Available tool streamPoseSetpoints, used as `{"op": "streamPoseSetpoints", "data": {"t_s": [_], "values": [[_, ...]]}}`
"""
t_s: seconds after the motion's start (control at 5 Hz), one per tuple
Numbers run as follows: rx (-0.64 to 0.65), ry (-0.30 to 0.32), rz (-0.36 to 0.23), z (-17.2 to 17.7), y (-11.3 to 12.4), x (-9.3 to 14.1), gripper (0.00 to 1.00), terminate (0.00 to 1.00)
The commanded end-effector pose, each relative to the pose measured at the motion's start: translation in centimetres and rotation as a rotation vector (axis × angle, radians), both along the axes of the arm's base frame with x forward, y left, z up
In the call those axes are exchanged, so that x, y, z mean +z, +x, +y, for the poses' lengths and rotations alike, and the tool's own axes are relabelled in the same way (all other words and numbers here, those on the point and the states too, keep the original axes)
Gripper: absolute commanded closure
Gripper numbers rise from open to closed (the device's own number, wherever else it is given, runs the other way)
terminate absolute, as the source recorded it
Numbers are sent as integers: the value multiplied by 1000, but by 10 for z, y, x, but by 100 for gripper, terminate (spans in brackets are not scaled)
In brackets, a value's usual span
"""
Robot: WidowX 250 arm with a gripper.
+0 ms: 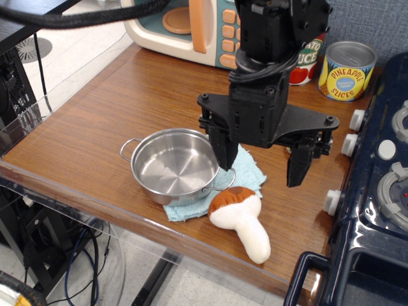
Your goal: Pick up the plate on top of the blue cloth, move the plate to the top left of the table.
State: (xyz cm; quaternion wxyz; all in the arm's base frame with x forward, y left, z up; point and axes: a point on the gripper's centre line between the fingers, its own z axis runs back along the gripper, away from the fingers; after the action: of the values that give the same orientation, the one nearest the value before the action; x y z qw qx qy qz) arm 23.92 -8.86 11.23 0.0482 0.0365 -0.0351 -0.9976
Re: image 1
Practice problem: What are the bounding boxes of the dark blue toy stove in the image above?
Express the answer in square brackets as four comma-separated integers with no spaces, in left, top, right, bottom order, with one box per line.
[284,53,407,305]

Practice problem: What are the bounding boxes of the tomato sauce can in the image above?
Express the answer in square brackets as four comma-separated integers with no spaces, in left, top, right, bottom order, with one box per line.
[289,33,326,85]

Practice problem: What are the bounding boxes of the toy microwave oven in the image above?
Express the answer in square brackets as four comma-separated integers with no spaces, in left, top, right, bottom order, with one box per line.
[124,0,240,69]

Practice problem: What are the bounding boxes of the plush toy mushroom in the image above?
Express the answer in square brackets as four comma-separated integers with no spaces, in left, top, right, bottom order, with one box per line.
[208,192,271,264]

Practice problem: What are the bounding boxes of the black braided cable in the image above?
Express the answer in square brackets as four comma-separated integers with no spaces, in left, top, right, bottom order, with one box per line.
[0,0,173,30]

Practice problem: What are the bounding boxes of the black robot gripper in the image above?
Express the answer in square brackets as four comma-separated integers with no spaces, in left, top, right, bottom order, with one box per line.
[197,67,339,187]

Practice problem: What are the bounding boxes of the small stainless steel pot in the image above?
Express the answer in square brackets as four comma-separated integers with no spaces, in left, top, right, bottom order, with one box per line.
[120,128,236,207]

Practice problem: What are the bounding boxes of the pineapple slices can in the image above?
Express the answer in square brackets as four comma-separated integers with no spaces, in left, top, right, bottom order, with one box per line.
[318,41,377,101]

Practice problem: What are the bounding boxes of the light blue cloth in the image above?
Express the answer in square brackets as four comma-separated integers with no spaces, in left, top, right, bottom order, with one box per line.
[164,146,267,222]

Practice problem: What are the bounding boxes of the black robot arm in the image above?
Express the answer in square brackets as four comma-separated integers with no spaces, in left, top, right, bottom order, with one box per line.
[197,1,339,187]

